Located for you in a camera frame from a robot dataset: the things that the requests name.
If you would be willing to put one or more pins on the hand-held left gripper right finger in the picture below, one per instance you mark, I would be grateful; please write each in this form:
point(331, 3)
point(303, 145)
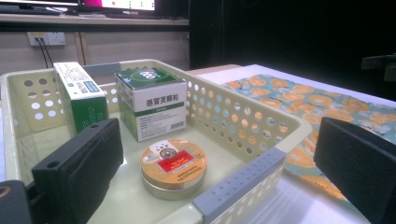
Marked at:
point(358, 165)

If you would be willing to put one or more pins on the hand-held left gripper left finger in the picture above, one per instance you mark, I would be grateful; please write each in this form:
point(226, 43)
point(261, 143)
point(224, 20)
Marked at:
point(77, 168)

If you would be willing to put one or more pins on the pale perforated plastic basket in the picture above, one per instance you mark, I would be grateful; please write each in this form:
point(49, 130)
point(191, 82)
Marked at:
point(130, 199)

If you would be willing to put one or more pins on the orange print cloth bag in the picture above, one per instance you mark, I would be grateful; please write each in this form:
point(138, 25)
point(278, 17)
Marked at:
point(311, 99)

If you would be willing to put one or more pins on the cube green and white box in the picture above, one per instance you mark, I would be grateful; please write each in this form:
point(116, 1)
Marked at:
point(152, 105)

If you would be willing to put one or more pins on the tall green and white box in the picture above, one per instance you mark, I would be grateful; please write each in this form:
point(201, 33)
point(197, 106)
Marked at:
point(82, 90)

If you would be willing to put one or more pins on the dark metal stand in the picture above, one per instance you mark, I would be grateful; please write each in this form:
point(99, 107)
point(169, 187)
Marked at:
point(378, 63)

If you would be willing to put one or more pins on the long desk with black edge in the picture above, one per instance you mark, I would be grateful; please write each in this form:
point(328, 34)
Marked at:
point(93, 22)

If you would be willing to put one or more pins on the black keyboard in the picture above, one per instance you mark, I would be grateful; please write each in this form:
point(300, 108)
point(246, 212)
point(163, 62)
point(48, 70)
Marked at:
point(28, 10)

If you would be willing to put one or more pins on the computer monitor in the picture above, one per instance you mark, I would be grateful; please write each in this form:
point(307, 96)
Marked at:
point(124, 4)

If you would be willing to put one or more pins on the white wall socket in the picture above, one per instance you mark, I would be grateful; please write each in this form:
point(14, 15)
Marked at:
point(53, 39)

